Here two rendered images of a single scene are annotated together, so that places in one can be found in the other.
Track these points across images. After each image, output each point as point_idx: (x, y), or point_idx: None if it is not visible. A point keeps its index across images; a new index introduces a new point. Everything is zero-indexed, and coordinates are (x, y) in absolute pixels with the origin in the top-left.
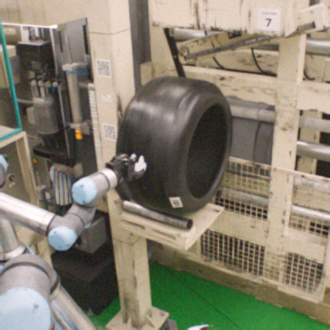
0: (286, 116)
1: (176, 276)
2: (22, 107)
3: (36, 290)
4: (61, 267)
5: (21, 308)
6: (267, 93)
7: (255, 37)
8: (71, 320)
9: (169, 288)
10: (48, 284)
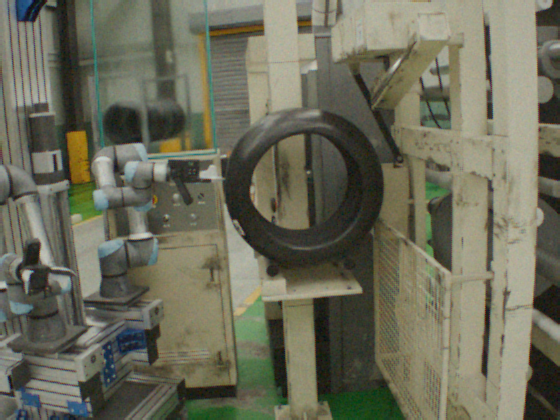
0: (458, 183)
1: (393, 408)
2: None
3: None
4: (272, 330)
5: None
6: (447, 150)
7: (393, 65)
8: (27, 229)
9: (371, 413)
10: (2, 180)
